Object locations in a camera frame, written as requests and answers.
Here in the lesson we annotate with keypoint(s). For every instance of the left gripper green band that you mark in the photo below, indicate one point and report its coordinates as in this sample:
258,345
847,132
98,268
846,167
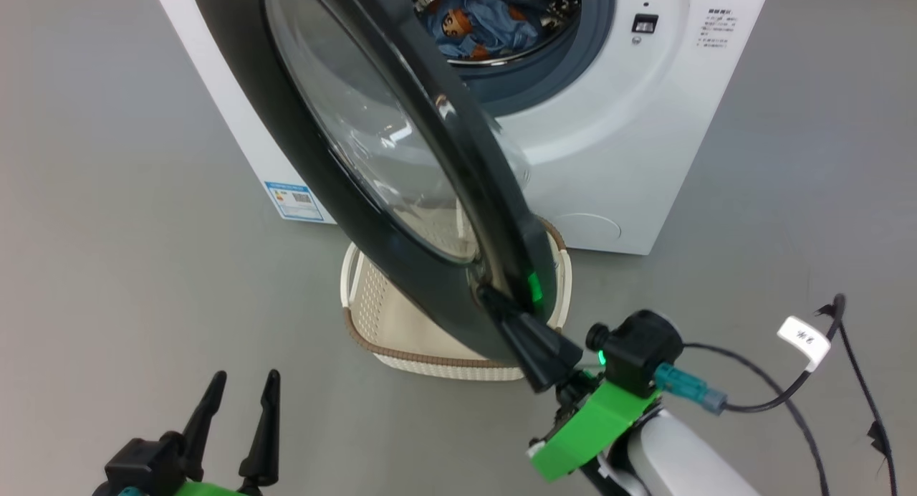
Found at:
204,489

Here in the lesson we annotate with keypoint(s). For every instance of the teal right camera connector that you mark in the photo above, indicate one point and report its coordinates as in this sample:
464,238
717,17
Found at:
688,388

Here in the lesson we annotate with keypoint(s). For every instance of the black round glass washer door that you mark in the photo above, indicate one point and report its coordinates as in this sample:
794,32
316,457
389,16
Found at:
315,180

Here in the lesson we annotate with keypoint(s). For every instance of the grey rubber door gasket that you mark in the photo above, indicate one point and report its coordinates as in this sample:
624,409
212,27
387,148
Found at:
566,66

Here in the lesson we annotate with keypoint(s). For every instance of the white front-load washing machine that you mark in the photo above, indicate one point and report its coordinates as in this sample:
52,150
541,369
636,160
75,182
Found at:
609,159

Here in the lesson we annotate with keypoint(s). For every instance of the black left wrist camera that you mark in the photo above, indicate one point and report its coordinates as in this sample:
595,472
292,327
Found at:
143,464

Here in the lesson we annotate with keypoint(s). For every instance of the cream perforated laundry basket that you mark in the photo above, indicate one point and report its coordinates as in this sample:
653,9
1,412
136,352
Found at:
408,338

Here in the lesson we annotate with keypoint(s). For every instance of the round white filter cover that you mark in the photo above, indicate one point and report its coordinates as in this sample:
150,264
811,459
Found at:
591,232

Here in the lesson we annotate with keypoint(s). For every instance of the blue bear-print garment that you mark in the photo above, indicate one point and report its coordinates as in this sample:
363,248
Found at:
487,23

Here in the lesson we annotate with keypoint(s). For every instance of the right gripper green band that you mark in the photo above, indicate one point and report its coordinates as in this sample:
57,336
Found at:
594,424

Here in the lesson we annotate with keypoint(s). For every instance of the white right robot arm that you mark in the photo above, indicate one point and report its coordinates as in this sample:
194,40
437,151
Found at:
680,460

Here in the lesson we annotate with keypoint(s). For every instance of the blue energy label sticker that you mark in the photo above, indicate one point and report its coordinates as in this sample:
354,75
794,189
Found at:
294,201

